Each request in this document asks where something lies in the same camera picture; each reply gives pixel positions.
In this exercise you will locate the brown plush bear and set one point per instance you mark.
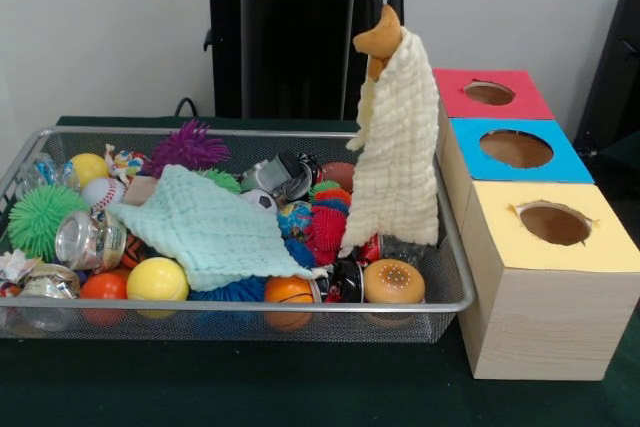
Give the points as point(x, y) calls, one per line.
point(380, 37)

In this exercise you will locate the cream cloth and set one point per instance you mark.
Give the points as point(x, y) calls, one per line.
point(395, 147)

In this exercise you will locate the wooden box with three holes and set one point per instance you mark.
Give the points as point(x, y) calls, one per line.
point(540, 327)

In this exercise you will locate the silver mesh bin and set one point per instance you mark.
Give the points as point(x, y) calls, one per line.
point(150, 327)

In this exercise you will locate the black upright panel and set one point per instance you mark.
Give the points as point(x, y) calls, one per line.
point(615, 72)

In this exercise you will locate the small soccer ball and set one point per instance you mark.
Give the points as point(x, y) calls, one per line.
point(260, 201)

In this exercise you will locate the purple spiky ball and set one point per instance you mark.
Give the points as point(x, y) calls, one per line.
point(190, 144)

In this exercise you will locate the dark green table cloth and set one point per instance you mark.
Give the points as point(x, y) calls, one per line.
point(622, 162)
point(300, 387)

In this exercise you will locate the toy burger bun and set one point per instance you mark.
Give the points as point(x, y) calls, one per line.
point(395, 281)

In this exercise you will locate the mint green cloth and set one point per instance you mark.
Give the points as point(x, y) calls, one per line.
point(200, 227)

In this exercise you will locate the orange toy basketball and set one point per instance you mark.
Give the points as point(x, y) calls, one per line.
point(287, 292)

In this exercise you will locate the white baseball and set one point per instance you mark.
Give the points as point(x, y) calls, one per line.
point(102, 192)

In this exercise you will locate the large yellow ball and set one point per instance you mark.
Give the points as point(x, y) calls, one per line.
point(157, 279)

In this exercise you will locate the clear plastic jar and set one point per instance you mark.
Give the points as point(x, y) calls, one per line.
point(87, 242)

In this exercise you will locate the orange ball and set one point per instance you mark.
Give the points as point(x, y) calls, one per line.
point(102, 287)

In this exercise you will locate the large green spiky ball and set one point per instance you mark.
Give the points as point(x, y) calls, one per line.
point(42, 222)

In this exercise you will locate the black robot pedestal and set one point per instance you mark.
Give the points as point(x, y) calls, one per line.
point(295, 72)

